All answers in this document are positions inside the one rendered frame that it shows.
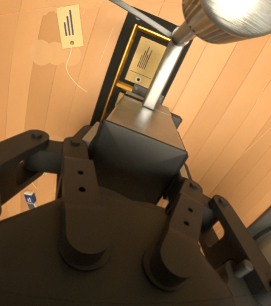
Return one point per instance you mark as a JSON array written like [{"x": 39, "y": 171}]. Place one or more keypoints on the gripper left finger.
[{"x": 78, "y": 167}]

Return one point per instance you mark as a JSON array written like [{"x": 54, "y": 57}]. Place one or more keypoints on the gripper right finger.
[{"x": 185, "y": 215}]

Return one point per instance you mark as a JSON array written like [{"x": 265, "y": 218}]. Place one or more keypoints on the dark metal numbering stamp body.
[{"x": 137, "y": 148}]

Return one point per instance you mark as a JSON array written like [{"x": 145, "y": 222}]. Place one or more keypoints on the grey tag clip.
[
  {"x": 139, "y": 89},
  {"x": 161, "y": 98}
]

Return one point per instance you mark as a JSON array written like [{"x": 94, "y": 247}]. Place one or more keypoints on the tan repair tag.
[{"x": 142, "y": 62}]

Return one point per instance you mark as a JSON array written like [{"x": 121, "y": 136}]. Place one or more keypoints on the grey selector lever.
[{"x": 140, "y": 15}]

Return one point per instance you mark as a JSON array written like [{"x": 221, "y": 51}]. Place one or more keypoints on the silver ribbed stamp knob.
[{"x": 221, "y": 19}]

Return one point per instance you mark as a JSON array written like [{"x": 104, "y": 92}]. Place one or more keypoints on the blue and white eraser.
[{"x": 31, "y": 199}]

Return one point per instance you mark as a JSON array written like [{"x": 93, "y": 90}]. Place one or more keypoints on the black tray with gold nests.
[{"x": 116, "y": 62}]

